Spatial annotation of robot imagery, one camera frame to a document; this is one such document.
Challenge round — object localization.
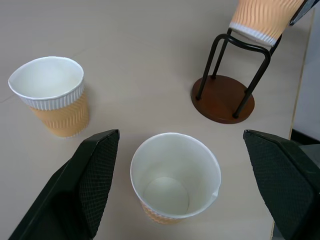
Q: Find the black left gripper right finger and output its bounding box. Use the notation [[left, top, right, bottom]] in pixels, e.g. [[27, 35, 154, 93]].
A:
[[242, 129, 320, 240]]

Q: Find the black wire cup holder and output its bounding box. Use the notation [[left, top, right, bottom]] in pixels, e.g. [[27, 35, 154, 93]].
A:
[[191, 27, 283, 125]]

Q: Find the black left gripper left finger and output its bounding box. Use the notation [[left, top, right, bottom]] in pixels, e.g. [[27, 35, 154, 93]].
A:
[[8, 129, 121, 240]]

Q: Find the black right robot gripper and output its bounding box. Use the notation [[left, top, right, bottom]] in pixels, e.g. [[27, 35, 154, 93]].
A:
[[289, 0, 316, 26]]

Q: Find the orange ribbed paper cup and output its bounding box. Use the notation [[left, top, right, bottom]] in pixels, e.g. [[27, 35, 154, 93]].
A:
[[129, 132, 222, 226], [229, 0, 305, 47], [7, 56, 91, 139]]

